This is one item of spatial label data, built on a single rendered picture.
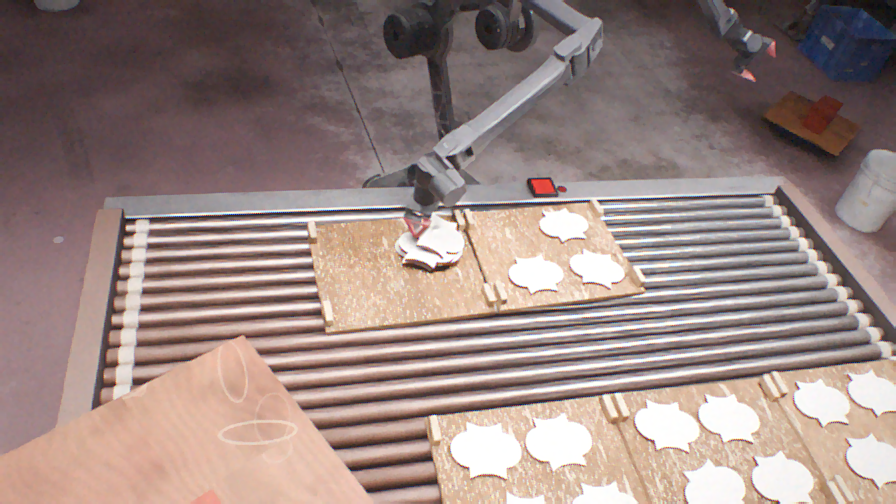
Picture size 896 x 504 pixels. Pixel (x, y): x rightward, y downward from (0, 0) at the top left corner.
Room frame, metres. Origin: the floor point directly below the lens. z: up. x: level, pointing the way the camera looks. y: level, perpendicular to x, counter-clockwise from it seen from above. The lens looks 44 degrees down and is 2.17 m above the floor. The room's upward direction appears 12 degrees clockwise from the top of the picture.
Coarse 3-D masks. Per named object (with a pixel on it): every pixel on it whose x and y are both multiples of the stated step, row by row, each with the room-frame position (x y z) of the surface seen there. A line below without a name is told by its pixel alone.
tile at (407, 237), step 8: (408, 232) 1.25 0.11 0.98; (400, 240) 1.21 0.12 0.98; (408, 240) 1.22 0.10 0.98; (416, 240) 1.23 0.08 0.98; (400, 248) 1.19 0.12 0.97; (408, 248) 1.19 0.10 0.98; (416, 248) 1.20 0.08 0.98; (424, 248) 1.20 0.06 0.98; (408, 256) 1.16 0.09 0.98; (416, 256) 1.17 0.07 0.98; (424, 256) 1.18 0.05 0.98; (432, 256) 1.18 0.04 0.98; (448, 256) 1.19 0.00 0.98; (424, 264) 1.16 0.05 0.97; (432, 264) 1.15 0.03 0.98; (440, 264) 1.17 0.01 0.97
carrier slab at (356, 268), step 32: (352, 224) 1.28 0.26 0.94; (384, 224) 1.31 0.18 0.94; (320, 256) 1.15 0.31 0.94; (352, 256) 1.17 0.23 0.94; (384, 256) 1.19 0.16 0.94; (320, 288) 1.04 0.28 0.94; (352, 288) 1.07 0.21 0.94; (384, 288) 1.09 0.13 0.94; (416, 288) 1.11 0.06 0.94; (448, 288) 1.13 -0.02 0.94; (480, 288) 1.15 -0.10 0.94; (352, 320) 0.97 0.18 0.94; (384, 320) 0.99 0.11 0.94; (416, 320) 1.01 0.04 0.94; (448, 320) 1.04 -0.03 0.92
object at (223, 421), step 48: (240, 336) 0.79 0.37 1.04; (144, 384) 0.64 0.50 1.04; (192, 384) 0.66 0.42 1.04; (240, 384) 0.68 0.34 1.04; (96, 432) 0.53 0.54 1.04; (144, 432) 0.55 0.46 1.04; (192, 432) 0.57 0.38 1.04; (240, 432) 0.59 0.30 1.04; (288, 432) 0.61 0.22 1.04; (0, 480) 0.41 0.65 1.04; (48, 480) 0.43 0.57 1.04; (96, 480) 0.45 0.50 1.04; (144, 480) 0.46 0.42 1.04; (192, 480) 0.48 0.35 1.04; (240, 480) 0.50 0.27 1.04; (288, 480) 0.52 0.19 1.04; (336, 480) 0.53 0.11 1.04
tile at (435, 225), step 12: (432, 216) 1.28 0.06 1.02; (420, 228) 1.23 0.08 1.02; (432, 228) 1.25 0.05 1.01; (444, 228) 1.26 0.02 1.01; (420, 240) 1.19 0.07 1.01; (432, 240) 1.21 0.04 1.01; (444, 240) 1.22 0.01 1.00; (456, 240) 1.24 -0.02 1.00; (444, 252) 1.19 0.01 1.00; (456, 252) 1.20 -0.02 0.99
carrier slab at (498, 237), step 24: (480, 216) 1.42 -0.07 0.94; (504, 216) 1.44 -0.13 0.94; (528, 216) 1.46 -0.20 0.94; (480, 240) 1.32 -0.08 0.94; (504, 240) 1.34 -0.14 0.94; (528, 240) 1.36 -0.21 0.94; (552, 240) 1.38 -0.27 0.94; (576, 240) 1.40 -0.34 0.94; (600, 240) 1.42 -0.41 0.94; (480, 264) 1.24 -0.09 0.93; (504, 264) 1.25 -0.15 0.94; (624, 264) 1.34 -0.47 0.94; (504, 288) 1.17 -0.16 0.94; (576, 288) 1.22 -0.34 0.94; (600, 288) 1.23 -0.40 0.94; (624, 288) 1.25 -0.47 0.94; (504, 312) 1.10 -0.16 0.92
